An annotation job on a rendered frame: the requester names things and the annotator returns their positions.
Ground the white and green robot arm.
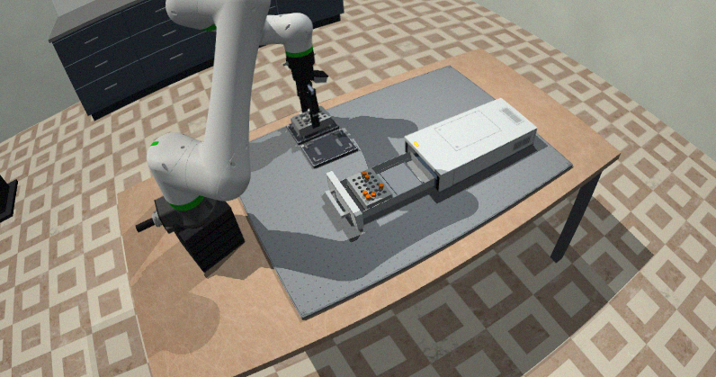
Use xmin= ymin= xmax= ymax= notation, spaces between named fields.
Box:
xmin=136 ymin=0 xmax=316 ymax=234

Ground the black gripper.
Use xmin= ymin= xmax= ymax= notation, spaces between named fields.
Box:
xmin=291 ymin=66 xmax=320 ymax=129

